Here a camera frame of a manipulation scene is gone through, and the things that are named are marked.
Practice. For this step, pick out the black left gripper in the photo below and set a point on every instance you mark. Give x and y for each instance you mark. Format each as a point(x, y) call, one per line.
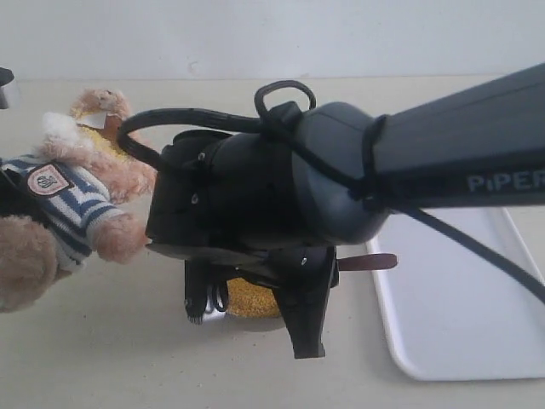
point(14, 201)

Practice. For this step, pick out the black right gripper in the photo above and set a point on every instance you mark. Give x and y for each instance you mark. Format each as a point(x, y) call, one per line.
point(226, 200)

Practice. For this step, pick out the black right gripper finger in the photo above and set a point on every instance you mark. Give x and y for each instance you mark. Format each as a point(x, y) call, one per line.
point(302, 295)

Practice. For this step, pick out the plush teddy bear striped shirt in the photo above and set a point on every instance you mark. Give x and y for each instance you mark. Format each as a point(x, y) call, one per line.
point(82, 180)

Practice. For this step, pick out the dark brown wooden spoon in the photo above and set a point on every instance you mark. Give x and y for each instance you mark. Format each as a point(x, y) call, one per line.
point(368, 262)

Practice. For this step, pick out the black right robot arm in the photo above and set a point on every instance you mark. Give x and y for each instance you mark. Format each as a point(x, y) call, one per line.
point(481, 147)

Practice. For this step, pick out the yellow millet grain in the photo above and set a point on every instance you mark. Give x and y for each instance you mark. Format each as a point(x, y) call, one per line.
point(251, 301)

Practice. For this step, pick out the metal bowl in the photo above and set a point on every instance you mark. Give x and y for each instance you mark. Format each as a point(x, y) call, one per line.
point(212, 314)

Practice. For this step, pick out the white rectangular plastic tray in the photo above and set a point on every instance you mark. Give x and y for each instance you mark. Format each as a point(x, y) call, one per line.
point(449, 315)

